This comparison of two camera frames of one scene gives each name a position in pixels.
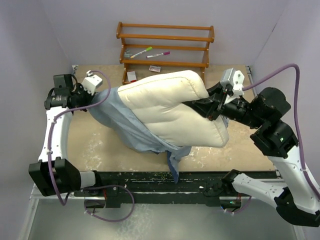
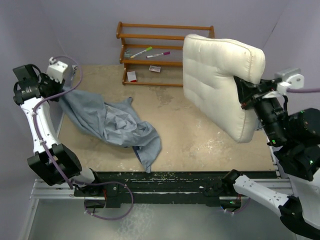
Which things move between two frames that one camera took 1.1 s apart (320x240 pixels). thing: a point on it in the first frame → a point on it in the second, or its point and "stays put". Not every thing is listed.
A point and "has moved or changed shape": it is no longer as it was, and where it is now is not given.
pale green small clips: [127, 55] stays put
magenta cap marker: [166, 53] stays put
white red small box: [132, 76] stays put
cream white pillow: [160, 99] → [209, 66]
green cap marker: [149, 48] stays put
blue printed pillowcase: [106, 107] has moved or changed shape
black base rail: [158, 187] stays put
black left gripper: [79, 87] → [59, 86]
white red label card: [155, 68] stays put
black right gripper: [209, 106] → [246, 90]
